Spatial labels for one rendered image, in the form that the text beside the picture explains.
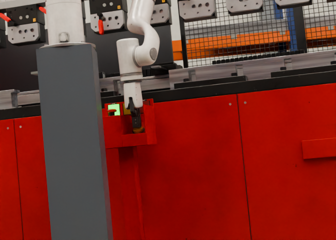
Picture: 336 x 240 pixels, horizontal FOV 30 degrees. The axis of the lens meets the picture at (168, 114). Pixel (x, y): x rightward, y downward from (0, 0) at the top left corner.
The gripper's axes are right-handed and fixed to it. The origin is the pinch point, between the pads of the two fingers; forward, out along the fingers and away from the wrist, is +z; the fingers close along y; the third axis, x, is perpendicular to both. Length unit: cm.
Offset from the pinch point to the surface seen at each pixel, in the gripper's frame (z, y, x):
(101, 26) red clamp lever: -41, -30, -19
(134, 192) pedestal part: 26.1, 3.1, -3.0
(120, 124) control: -0.1, 5.9, -4.8
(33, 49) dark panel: -41, -89, -77
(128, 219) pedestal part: 36.2, 4.0, -6.5
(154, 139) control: 7.5, -5.1, 4.8
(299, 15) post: -42, -108, 66
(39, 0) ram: -57, -36, -48
